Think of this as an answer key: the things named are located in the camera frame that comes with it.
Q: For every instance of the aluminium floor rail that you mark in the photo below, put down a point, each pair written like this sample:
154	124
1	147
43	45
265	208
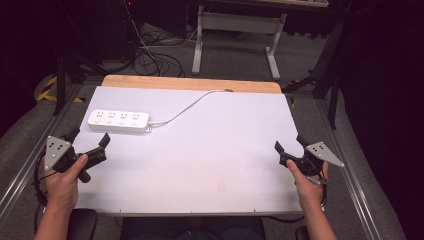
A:
19	176
350	176

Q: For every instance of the yellow black floor tape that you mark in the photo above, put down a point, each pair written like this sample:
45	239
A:
50	83

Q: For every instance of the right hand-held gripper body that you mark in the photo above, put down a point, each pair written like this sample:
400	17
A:
325	152

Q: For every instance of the person's right hand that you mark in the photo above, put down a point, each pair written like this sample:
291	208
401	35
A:
310	191

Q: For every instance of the person's left hand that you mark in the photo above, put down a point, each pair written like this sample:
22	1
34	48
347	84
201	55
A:
61	188

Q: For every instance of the white-framed desk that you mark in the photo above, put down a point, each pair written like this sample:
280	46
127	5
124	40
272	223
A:
233	21

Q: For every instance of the black tripod stand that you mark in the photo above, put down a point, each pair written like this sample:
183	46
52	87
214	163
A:
60	86

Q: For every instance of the white power strip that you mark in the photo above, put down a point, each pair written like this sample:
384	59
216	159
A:
118	120

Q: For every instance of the black chair armrest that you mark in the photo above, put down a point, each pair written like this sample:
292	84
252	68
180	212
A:
301	233
82	225

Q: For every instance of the white table cover sheet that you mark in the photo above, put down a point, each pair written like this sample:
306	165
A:
200	160

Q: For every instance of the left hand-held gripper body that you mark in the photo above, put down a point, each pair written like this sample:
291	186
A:
56	151

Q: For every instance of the black metal stand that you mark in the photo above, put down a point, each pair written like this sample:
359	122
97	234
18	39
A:
333	100

